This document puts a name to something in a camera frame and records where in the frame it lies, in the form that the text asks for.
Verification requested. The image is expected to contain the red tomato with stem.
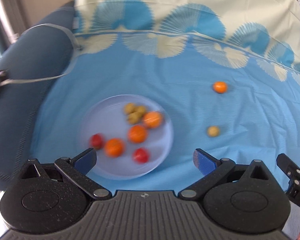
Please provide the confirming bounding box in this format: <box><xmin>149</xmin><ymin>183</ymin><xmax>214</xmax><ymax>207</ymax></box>
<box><xmin>89</xmin><ymin>133</ymin><xmax>104</xmax><ymax>151</ymax></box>

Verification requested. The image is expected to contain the small orange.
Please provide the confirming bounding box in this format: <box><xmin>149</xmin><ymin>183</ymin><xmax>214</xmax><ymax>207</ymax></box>
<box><xmin>104</xmin><ymin>138</ymin><xmax>125</xmax><ymax>158</ymax></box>
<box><xmin>127</xmin><ymin>125</ymin><xmax>148</xmax><ymax>144</ymax></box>
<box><xmin>212</xmin><ymin>81</ymin><xmax>228</xmax><ymax>94</ymax></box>

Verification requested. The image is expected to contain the red cherry tomato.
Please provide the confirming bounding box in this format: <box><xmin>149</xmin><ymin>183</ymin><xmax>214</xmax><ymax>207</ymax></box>
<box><xmin>133</xmin><ymin>147</ymin><xmax>150</xmax><ymax>164</ymax></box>

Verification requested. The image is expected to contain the tan longan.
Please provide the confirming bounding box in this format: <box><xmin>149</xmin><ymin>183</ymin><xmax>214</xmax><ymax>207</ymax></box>
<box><xmin>135</xmin><ymin>105</ymin><xmax>147</xmax><ymax>117</ymax></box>
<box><xmin>126</xmin><ymin>112</ymin><xmax>142</xmax><ymax>125</ymax></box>
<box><xmin>123</xmin><ymin>102</ymin><xmax>136</xmax><ymax>115</ymax></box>
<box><xmin>206</xmin><ymin>126</ymin><xmax>220</xmax><ymax>137</ymax></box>

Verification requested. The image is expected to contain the plastic-wrapped orange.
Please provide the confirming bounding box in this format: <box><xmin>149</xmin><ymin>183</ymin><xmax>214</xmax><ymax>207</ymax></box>
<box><xmin>142</xmin><ymin>111</ymin><xmax>163</xmax><ymax>129</ymax></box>

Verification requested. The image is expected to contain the tan longan top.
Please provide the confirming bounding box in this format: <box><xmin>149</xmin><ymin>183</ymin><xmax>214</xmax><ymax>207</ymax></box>
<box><xmin>123</xmin><ymin>102</ymin><xmax>136</xmax><ymax>115</ymax></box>

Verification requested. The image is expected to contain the tan longan bottom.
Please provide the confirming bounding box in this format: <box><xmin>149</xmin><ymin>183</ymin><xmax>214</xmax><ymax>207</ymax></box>
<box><xmin>206</xmin><ymin>126</ymin><xmax>220</xmax><ymax>137</ymax></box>

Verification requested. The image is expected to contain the light blue plate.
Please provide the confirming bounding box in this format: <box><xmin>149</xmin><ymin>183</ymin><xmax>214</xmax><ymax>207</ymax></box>
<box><xmin>77</xmin><ymin>94</ymin><xmax>174</xmax><ymax>180</ymax></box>

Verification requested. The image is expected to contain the blue fan-pattern bed sheet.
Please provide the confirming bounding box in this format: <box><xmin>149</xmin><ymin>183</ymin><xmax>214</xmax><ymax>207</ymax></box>
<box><xmin>31</xmin><ymin>0</ymin><xmax>300</xmax><ymax>191</ymax></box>

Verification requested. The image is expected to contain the blue sofa armrest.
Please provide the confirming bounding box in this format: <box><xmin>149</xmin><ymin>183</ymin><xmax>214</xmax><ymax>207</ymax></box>
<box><xmin>0</xmin><ymin>2</ymin><xmax>75</xmax><ymax>191</ymax></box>

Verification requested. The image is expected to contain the white charging cable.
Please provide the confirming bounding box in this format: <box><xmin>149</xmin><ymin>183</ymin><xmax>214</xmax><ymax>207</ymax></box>
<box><xmin>0</xmin><ymin>23</ymin><xmax>84</xmax><ymax>87</ymax></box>

